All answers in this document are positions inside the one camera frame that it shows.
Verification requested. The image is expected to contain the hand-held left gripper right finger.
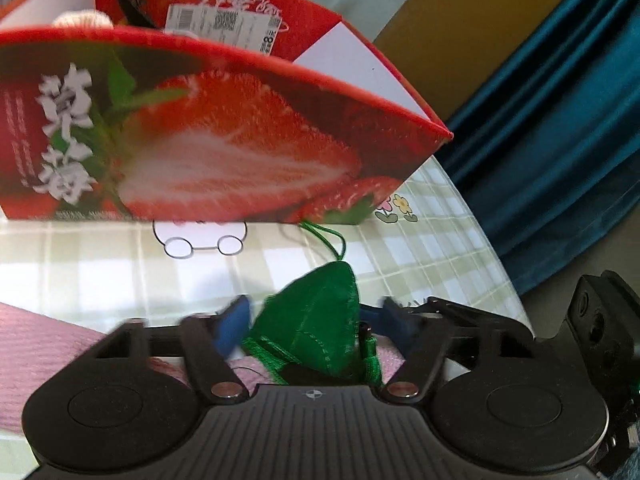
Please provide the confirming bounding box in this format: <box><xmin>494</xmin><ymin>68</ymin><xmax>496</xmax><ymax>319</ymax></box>
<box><xmin>381</xmin><ymin>297</ymin><xmax>531</xmax><ymax>406</ymax></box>

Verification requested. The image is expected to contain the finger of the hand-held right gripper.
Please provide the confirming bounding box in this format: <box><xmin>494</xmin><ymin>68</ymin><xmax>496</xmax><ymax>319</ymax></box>
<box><xmin>420</xmin><ymin>296</ymin><xmax>536</xmax><ymax>342</ymax></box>

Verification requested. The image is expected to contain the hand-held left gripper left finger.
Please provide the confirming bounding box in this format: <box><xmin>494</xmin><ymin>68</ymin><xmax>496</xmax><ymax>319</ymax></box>
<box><xmin>92</xmin><ymin>294</ymin><xmax>251</xmax><ymax>406</ymax></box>

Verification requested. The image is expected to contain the green tasselled sachet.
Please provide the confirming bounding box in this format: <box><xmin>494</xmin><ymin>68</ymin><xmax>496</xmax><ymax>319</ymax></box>
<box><xmin>242</xmin><ymin>220</ymin><xmax>386</xmax><ymax>387</ymax></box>

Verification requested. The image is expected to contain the rose pink waffle towel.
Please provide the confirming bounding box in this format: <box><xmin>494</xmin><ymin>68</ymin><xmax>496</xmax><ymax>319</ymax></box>
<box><xmin>0</xmin><ymin>301</ymin><xmax>406</xmax><ymax>431</ymax></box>

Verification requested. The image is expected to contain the red strawberry cardboard box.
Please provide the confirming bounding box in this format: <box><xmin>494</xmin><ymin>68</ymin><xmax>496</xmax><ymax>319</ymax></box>
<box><xmin>0</xmin><ymin>0</ymin><xmax>455</xmax><ymax>226</ymax></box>

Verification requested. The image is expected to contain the pale pink waffle towel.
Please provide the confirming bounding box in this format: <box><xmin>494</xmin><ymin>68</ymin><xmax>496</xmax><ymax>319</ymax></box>
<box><xmin>51</xmin><ymin>8</ymin><xmax>113</xmax><ymax>29</ymax></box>

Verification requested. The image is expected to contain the green checked rabbit tablecloth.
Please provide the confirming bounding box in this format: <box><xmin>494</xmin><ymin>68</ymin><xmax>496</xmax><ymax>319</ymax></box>
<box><xmin>0</xmin><ymin>157</ymin><xmax>536</xmax><ymax>466</ymax></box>

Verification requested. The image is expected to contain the teal curtain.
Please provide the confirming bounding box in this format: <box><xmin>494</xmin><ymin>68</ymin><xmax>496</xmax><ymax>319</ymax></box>
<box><xmin>442</xmin><ymin>0</ymin><xmax>640</xmax><ymax>296</ymax></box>

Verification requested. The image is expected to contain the wooden door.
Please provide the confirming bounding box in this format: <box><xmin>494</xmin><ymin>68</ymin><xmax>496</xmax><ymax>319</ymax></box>
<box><xmin>372</xmin><ymin>0</ymin><xmax>596</xmax><ymax>121</ymax></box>

